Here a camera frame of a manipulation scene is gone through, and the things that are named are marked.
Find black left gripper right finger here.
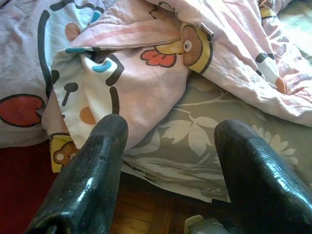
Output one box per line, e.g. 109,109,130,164
213,119,312,234

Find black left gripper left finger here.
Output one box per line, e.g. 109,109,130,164
25,114,129,234

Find silver robot left leg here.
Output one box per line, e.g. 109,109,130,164
184,214,231,234

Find pink cartoon print quilt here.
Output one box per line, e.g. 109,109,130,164
0,0,312,174

